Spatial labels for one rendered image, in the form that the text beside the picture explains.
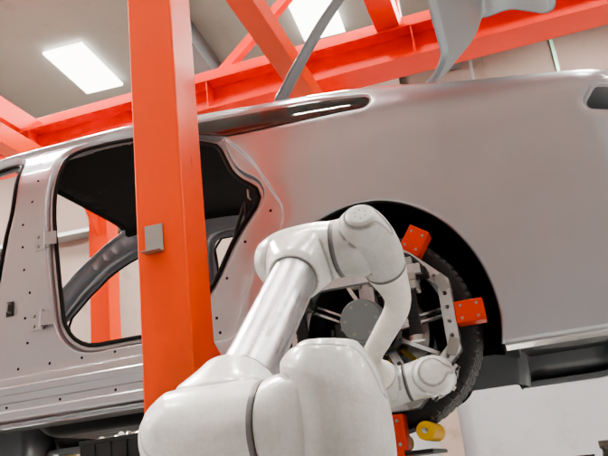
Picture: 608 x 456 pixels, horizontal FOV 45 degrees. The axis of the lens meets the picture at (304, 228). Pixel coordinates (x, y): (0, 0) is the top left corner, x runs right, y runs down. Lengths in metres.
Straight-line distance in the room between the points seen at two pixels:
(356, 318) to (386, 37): 3.25
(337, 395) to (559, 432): 9.44
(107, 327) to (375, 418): 4.60
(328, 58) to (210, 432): 4.41
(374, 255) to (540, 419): 8.91
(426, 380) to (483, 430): 8.43
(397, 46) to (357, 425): 4.37
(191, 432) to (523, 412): 9.41
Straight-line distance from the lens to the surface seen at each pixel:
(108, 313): 5.59
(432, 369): 1.98
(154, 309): 2.21
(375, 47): 5.29
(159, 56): 2.51
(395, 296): 1.73
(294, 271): 1.52
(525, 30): 5.12
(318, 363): 1.06
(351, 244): 1.59
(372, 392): 1.07
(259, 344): 1.30
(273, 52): 4.11
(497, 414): 10.41
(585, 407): 10.48
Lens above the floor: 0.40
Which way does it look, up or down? 19 degrees up
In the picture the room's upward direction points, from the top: 7 degrees counter-clockwise
